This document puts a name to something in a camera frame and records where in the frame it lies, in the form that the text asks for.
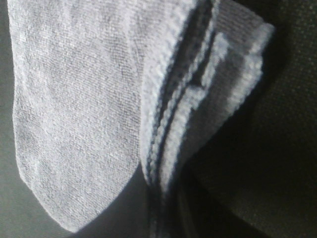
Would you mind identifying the lavender grey towel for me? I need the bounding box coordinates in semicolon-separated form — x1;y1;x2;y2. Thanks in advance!
7;0;274;238

